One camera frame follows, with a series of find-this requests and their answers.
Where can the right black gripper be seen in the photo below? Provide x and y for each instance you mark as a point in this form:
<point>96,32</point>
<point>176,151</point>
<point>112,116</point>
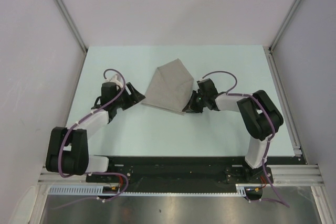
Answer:
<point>191,106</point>

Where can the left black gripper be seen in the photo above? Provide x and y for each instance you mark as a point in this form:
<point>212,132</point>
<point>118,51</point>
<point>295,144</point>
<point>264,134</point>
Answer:
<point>134,98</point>

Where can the grey cloth napkin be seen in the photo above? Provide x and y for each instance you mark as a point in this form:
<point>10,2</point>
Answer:
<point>170,88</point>

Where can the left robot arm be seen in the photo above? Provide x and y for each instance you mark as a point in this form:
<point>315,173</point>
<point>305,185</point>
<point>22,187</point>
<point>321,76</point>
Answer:
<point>68,151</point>

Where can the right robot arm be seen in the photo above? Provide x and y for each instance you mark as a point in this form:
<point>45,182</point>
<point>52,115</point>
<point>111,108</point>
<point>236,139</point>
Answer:
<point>261,117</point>

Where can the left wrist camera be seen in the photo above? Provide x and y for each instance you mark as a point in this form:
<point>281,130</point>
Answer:
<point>117,80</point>

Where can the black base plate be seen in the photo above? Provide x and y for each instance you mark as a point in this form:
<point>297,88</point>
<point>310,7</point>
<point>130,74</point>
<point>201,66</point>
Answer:
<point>182,175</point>

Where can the right aluminium frame post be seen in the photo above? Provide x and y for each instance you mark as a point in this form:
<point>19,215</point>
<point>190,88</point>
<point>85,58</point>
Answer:
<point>284,25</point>

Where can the aluminium frame post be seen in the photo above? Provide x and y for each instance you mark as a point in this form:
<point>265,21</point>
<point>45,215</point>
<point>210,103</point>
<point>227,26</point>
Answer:
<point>71,25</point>
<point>284,25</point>

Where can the light blue cable duct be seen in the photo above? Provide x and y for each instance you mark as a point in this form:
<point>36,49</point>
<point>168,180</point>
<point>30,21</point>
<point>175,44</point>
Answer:
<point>108,191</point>

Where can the right side aluminium rail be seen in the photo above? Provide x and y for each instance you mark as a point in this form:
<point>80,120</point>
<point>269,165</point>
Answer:
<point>293,134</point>

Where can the aluminium rail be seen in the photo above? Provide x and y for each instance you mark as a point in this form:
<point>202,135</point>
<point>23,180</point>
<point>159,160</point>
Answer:
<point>296,175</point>
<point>293,134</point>

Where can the front aluminium rail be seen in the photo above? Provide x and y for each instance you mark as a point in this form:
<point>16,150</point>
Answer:
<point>296,175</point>

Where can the left aluminium frame post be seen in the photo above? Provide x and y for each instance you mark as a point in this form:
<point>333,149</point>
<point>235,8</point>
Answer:
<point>71,25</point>

